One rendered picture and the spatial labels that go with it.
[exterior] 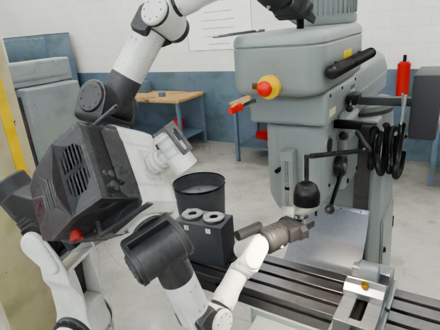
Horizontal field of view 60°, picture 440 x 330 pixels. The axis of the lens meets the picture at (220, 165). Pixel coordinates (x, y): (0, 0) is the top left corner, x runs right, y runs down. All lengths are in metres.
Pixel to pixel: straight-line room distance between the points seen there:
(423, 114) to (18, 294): 2.38
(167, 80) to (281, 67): 6.05
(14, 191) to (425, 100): 1.27
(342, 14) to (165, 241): 0.90
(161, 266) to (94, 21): 7.33
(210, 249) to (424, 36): 4.30
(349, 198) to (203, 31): 5.06
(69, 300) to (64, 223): 0.44
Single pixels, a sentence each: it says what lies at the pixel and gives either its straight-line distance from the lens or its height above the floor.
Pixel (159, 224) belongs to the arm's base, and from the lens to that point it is 0.97.
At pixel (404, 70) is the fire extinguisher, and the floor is 1.20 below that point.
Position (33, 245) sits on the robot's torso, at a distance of 1.23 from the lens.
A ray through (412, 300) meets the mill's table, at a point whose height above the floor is 0.99.
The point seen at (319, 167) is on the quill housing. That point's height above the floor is 1.49.
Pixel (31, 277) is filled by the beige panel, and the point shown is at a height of 0.54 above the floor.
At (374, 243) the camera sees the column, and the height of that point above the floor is 0.97.
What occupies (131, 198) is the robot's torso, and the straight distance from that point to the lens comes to 0.91.
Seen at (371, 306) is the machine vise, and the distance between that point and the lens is 1.35.
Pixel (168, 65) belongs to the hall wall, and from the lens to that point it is 6.93.
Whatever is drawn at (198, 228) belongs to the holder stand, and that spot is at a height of 1.16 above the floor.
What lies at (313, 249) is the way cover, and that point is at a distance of 1.74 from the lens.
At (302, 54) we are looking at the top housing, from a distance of 0.97.
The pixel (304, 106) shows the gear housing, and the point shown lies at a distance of 1.09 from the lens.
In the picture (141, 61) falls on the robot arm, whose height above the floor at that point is 1.85.
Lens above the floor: 1.92
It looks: 20 degrees down
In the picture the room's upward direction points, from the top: 5 degrees counter-clockwise
